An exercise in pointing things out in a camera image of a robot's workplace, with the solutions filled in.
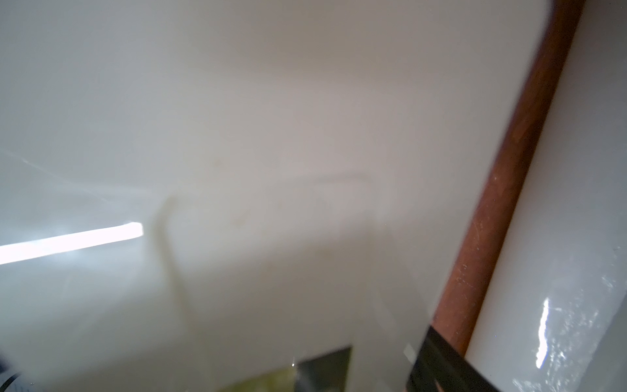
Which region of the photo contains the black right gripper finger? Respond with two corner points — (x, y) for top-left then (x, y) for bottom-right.
(406, 327), (498, 392)

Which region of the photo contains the cream dispenser with lid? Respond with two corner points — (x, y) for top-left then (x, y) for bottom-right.
(1, 1), (554, 391)

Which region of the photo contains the white plastic wrap roll middle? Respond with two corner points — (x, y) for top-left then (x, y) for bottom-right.
(466, 1), (626, 391)

